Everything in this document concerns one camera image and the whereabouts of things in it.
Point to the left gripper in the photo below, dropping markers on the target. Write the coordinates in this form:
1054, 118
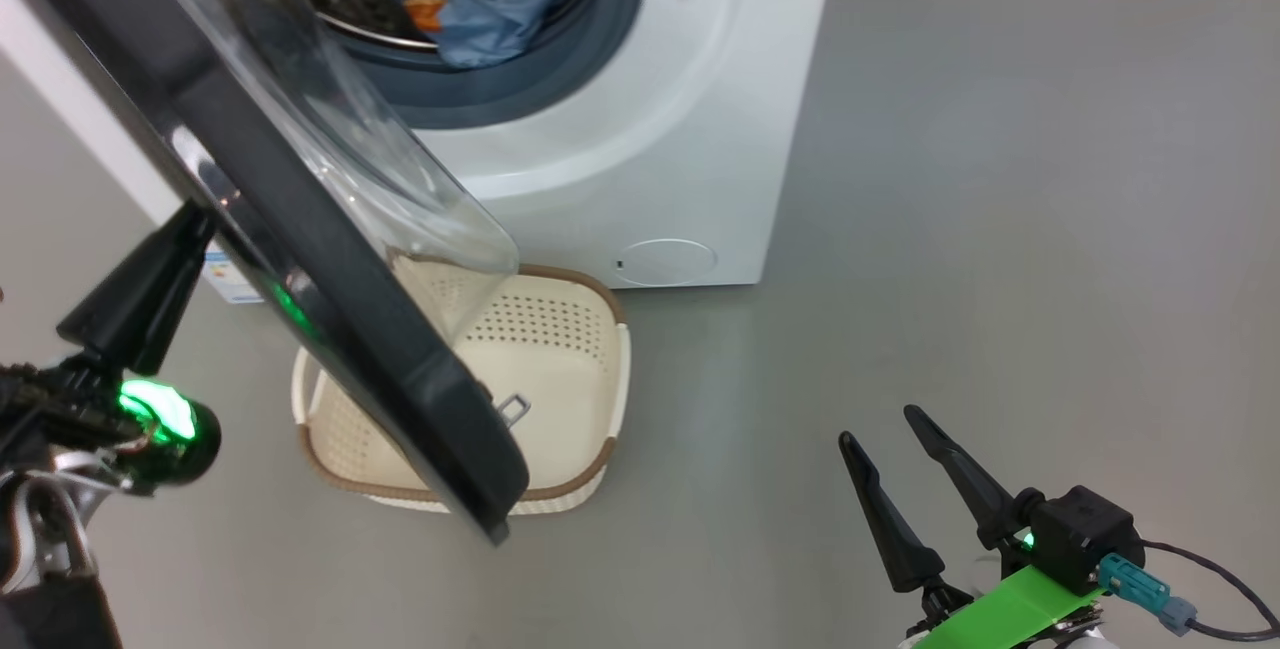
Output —
60, 409

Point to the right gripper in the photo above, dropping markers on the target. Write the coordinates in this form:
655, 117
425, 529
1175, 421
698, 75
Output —
1010, 614

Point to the dark blue-edged object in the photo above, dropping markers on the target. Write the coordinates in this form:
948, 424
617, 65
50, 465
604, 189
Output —
300, 259

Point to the grey rubber door gasket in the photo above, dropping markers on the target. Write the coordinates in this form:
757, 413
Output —
600, 49

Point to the blue energy label sticker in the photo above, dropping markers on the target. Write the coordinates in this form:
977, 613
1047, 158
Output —
235, 279

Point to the round white filter cover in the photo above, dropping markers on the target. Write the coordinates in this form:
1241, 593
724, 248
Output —
670, 262

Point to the cream perforated laundry basket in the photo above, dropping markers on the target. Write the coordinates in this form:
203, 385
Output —
560, 369

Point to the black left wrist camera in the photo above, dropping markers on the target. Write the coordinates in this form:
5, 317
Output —
185, 449

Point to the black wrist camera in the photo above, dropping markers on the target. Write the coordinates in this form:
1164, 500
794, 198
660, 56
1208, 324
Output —
185, 449
1085, 534

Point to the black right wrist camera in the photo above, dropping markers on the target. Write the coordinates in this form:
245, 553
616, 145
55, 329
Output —
1085, 534

